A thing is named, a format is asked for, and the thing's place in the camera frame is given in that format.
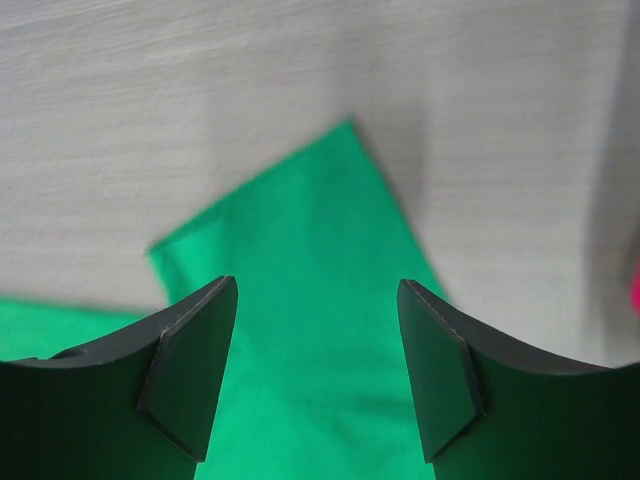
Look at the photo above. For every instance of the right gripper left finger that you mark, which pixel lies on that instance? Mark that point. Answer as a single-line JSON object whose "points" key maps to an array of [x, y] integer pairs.
{"points": [[138, 403]]}

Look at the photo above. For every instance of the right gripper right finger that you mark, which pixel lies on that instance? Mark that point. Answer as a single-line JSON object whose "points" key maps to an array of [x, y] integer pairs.
{"points": [[490, 406]]}

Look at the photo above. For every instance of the green t-shirt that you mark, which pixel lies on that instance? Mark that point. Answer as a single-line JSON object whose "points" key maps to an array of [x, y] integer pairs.
{"points": [[315, 385]]}

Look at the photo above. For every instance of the pink t-shirt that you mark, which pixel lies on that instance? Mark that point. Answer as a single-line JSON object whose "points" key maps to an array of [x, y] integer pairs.
{"points": [[633, 281]]}

